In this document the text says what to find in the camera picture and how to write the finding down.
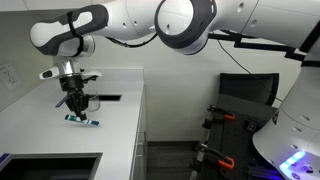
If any white upper cabinet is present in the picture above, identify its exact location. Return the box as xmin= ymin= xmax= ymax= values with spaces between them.
xmin=0 ymin=0 xmax=91 ymax=12

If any lower orange black clamp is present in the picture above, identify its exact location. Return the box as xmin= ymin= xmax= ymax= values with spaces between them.
xmin=196 ymin=143 xmax=235 ymax=170

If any clear drinking glass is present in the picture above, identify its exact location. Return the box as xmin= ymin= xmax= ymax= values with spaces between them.
xmin=87 ymin=94 xmax=100 ymax=112

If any black office chair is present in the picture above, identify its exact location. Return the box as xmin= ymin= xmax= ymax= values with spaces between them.
xmin=219 ymin=73 xmax=279 ymax=106

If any white wall outlet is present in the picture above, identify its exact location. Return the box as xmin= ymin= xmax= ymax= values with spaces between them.
xmin=0 ymin=63 xmax=20 ymax=90

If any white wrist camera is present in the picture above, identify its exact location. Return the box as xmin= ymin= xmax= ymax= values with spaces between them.
xmin=39 ymin=66 xmax=102 ymax=81

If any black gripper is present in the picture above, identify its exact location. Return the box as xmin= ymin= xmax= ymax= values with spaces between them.
xmin=59 ymin=75 xmax=89 ymax=121

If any orange black clamp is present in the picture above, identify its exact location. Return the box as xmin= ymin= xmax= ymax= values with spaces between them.
xmin=196 ymin=143 xmax=235 ymax=170
xmin=207 ymin=105 xmax=236 ymax=120

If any black countertop slot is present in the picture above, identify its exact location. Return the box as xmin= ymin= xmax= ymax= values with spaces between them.
xmin=99 ymin=95 xmax=122 ymax=101

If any purple tape strip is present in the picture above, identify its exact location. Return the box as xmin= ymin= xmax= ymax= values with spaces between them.
xmin=55 ymin=95 xmax=67 ymax=108

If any black camera cable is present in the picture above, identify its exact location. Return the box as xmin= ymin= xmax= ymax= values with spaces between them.
xmin=216 ymin=39 xmax=284 ymax=103

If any stainless sink basin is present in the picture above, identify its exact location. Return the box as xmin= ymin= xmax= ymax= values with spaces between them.
xmin=0 ymin=153 xmax=102 ymax=180

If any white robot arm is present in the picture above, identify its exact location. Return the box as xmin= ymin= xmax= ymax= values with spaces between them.
xmin=30 ymin=0 xmax=320 ymax=180

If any purple tape corner piece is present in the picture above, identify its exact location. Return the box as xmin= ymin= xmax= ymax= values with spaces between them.
xmin=0 ymin=153 xmax=10 ymax=164

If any upper orange black clamp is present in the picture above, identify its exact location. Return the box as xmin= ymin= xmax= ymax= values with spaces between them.
xmin=207 ymin=105 xmax=236 ymax=120

